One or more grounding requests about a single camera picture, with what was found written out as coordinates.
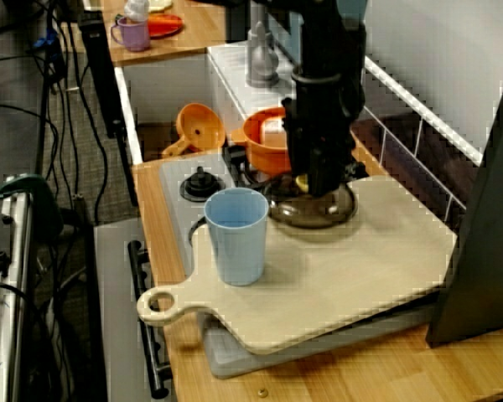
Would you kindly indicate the white toy sink unit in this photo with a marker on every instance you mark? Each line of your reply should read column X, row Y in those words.
column 167, row 92

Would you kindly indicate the black stove knob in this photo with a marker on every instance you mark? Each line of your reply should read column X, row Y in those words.
column 201, row 184

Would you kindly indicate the purple plastic mug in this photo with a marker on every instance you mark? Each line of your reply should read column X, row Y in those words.
column 136, row 35

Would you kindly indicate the green power drill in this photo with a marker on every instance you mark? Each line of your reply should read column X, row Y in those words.
column 25, row 182

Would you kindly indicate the black rectangular post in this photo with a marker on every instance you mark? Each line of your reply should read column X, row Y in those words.
column 98, row 63

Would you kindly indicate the white oven door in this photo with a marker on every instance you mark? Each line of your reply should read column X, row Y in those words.
column 117, row 314

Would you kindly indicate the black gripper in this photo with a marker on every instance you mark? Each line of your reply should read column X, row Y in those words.
column 318, row 125

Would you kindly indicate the light blue plastic cup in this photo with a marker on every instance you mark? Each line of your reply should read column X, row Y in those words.
column 239, row 251

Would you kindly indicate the dark tiled backsplash panel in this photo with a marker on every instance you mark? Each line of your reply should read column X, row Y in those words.
column 406, row 146

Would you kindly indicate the pale pink block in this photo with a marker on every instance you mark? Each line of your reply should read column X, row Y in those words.
column 272, row 130

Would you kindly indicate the grey toy stove panel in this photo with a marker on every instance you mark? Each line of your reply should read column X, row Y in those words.
column 174, row 197

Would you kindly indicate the red plastic plate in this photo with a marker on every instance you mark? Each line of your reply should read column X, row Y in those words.
column 165, row 25

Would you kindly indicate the smoked glass lid yellow knob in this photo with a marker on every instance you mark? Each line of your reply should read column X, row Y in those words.
column 318, row 213

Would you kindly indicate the black burner grate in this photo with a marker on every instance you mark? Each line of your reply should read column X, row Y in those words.
column 234, row 155

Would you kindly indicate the white crumpled cloth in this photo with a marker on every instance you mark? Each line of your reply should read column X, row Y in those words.
column 136, row 9

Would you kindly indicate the cream plate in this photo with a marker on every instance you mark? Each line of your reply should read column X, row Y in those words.
column 159, row 4

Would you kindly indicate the aluminium frame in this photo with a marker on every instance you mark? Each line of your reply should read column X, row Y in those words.
column 8, row 293

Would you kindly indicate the orange plastic funnel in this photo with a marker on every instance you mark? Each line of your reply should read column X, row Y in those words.
column 197, row 125

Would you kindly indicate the small brass screw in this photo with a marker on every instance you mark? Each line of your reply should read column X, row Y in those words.
column 262, row 393

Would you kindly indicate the grey toy faucet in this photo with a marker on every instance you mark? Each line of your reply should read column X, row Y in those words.
column 260, row 63

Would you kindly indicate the orange toy pot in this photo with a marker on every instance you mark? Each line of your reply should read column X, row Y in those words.
column 260, row 155

